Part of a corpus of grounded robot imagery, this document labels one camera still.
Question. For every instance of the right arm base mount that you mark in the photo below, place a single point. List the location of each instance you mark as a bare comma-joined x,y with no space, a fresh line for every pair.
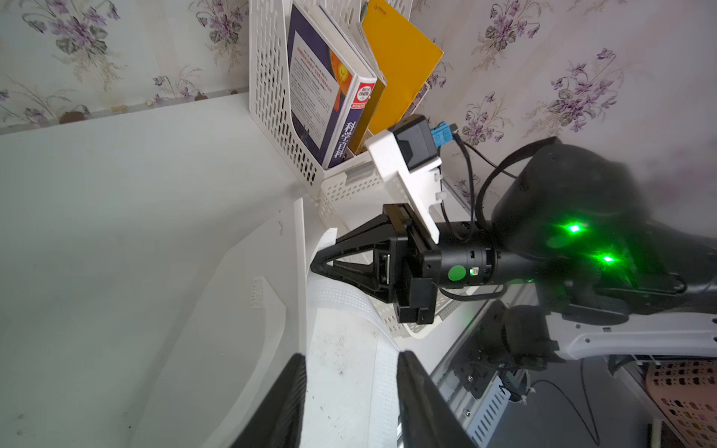
506,341

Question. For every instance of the purple white book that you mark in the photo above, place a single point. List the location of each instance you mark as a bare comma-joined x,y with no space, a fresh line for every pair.
336,82

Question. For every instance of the yellow folder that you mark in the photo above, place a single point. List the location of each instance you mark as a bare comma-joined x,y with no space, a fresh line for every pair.
405,57

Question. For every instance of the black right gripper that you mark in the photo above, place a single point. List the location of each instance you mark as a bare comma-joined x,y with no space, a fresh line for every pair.
482,267

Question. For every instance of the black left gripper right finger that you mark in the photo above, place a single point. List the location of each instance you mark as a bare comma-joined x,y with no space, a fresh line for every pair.
426,418

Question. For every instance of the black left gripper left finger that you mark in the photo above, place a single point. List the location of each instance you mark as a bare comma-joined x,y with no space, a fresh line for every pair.
278,420

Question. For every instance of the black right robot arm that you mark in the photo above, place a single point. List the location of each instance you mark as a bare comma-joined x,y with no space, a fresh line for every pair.
610,281

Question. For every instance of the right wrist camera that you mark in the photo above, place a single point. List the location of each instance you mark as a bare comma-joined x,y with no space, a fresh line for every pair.
408,155

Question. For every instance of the white insulated delivery bag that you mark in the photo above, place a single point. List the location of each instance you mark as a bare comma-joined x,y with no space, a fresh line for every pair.
261,307

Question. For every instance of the aluminium rail frame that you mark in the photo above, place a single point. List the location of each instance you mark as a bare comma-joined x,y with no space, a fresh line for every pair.
462,402

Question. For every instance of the white perforated plastic tray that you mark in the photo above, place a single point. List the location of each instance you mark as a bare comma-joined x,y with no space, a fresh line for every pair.
393,259

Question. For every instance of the white plastic file organizer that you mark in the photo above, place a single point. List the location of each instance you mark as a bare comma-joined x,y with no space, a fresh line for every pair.
272,97

